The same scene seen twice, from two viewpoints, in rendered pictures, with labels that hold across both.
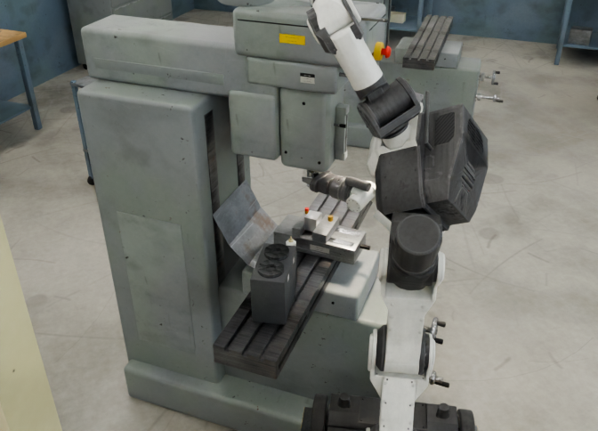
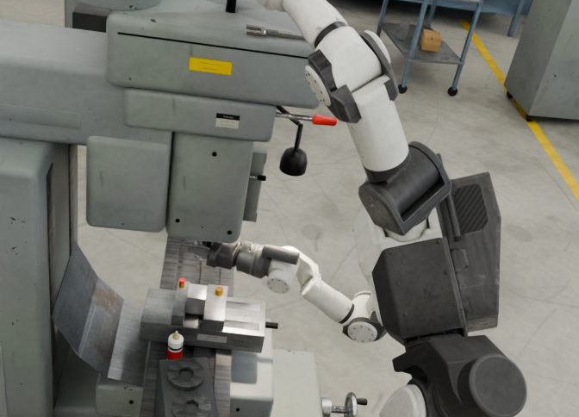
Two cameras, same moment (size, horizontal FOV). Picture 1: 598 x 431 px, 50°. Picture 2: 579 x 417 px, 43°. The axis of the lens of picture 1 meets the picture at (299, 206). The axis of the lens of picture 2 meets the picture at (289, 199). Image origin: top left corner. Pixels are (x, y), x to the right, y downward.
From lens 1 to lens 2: 0.90 m
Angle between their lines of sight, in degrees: 25
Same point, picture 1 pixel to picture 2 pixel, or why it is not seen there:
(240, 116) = (108, 174)
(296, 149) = (196, 215)
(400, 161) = (420, 260)
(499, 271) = (338, 280)
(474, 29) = not seen: outside the picture
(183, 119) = (18, 190)
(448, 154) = (486, 248)
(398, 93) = (425, 169)
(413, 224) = (489, 372)
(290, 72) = (200, 112)
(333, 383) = not seen: outside the picture
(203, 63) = (44, 96)
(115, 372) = not seen: outside the picture
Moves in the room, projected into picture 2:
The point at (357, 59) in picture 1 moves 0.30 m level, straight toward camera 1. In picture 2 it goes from (389, 130) to (475, 236)
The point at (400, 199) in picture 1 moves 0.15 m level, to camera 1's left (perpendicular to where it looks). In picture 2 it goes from (429, 317) to (363, 330)
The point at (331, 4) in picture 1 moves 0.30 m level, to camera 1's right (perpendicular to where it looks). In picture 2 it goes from (355, 48) to (499, 46)
